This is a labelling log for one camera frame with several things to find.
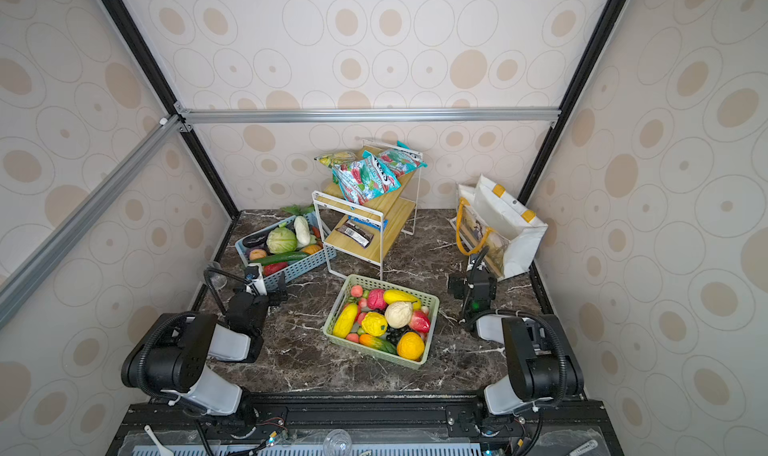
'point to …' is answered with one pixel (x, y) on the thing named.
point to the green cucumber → (278, 258)
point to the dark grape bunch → (393, 335)
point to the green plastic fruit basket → (356, 280)
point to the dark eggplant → (257, 240)
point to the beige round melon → (398, 314)
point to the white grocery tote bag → (500, 233)
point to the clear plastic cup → (215, 275)
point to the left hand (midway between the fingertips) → (273, 268)
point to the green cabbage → (281, 239)
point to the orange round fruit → (410, 345)
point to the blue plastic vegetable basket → (317, 258)
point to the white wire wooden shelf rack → (333, 210)
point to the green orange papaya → (372, 341)
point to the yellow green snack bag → (341, 157)
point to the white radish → (302, 229)
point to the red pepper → (271, 268)
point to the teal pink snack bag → (401, 159)
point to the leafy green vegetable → (299, 210)
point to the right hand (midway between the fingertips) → (473, 272)
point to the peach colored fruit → (257, 253)
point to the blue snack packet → (368, 223)
